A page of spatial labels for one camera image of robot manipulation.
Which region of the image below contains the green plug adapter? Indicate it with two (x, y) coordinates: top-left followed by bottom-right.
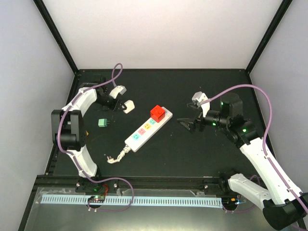
(98, 118), (110, 128)

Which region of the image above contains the white charger block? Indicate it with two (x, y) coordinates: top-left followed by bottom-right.
(122, 100), (135, 114)

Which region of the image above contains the red cube socket adapter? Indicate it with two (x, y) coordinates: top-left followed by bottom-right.
(150, 105), (166, 123)

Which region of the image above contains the white power strip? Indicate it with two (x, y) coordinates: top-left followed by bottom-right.
(125, 107), (173, 152)

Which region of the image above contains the white power strip cord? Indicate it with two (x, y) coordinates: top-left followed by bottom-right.
(106, 145), (132, 165)

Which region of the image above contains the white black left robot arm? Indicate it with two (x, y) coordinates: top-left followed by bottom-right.
(51, 80), (126, 192)

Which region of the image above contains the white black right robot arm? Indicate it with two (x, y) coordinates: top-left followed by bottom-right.
(178, 91), (308, 231)

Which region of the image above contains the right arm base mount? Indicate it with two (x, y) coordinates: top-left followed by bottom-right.
(201, 179), (238, 196)

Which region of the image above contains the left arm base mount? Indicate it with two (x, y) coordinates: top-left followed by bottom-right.
(75, 178), (119, 194)

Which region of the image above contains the black front frame rail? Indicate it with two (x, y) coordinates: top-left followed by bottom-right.
(34, 175), (227, 192)

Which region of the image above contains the white slotted cable duct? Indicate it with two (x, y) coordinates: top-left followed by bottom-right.
(40, 194), (223, 208)

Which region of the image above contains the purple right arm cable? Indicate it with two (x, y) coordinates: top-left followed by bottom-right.
(201, 84), (308, 231)

